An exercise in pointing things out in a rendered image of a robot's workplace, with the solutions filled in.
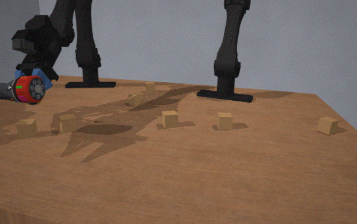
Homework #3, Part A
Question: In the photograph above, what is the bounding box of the small tan block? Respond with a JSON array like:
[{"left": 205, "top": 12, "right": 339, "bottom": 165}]
[
  {"left": 216, "top": 113, "right": 233, "bottom": 130},
  {"left": 58, "top": 114, "right": 77, "bottom": 133},
  {"left": 146, "top": 82, "right": 155, "bottom": 93},
  {"left": 128, "top": 92, "right": 144, "bottom": 106},
  {"left": 16, "top": 119, "right": 37, "bottom": 139},
  {"left": 162, "top": 111, "right": 179, "bottom": 128},
  {"left": 317, "top": 116, "right": 339, "bottom": 135}
]

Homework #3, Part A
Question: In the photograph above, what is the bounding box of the grey pistol-grip hose nozzle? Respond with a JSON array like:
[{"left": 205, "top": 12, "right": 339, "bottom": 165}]
[{"left": 0, "top": 75, "right": 45, "bottom": 105}]

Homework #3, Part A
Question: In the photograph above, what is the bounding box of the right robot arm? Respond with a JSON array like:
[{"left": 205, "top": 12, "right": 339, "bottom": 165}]
[{"left": 12, "top": 0, "right": 116, "bottom": 88}]

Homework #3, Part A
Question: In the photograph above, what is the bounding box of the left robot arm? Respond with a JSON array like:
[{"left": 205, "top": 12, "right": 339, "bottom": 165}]
[{"left": 197, "top": 0, "right": 253, "bottom": 103}]

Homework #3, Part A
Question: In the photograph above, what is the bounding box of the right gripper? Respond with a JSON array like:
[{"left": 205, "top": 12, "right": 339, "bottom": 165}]
[{"left": 15, "top": 60, "right": 59, "bottom": 91}]

